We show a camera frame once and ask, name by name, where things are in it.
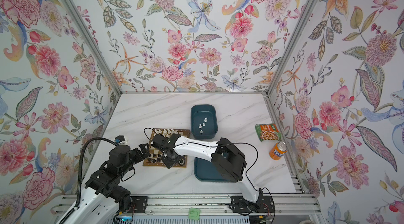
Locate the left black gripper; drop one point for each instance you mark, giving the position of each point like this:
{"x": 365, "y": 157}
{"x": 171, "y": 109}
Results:
{"x": 140, "y": 156}

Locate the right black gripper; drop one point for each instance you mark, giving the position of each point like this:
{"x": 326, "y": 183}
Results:
{"x": 168, "y": 164}

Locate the wooden chess board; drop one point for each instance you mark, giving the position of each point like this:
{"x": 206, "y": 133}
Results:
{"x": 182, "y": 132}

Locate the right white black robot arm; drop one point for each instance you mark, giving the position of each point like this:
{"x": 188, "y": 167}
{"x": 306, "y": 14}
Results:
{"x": 229, "y": 162}

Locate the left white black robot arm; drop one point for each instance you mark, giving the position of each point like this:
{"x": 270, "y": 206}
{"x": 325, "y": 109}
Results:
{"x": 102, "y": 197}

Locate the black chess pieces on board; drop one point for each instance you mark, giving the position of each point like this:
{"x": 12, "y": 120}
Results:
{"x": 155, "y": 159}

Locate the white chess pieces on board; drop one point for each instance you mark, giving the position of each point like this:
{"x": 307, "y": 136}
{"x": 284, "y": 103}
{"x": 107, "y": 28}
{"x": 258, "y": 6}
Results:
{"x": 165, "y": 132}

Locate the near teal plastic bin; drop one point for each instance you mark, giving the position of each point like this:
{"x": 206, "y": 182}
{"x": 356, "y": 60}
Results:
{"x": 206, "y": 172}

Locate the teal plastic bin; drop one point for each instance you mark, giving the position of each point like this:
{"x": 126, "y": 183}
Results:
{"x": 206, "y": 172}
{"x": 197, "y": 115}

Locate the far teal plastic bin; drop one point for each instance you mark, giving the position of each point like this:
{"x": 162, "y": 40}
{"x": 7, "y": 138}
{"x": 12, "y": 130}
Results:
{"x": 197, "y": 115}

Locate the green snack packet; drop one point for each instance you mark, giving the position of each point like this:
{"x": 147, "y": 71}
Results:
{"x": 268, "y": 132}

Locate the orange soda can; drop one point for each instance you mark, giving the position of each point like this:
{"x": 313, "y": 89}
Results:
{"x": 278, "y": 151}

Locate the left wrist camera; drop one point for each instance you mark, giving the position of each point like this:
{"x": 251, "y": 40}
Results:
{"x": 121, "y": 140}

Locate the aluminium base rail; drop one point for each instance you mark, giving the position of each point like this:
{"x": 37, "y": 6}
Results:
{"x": 218, "y": 204}

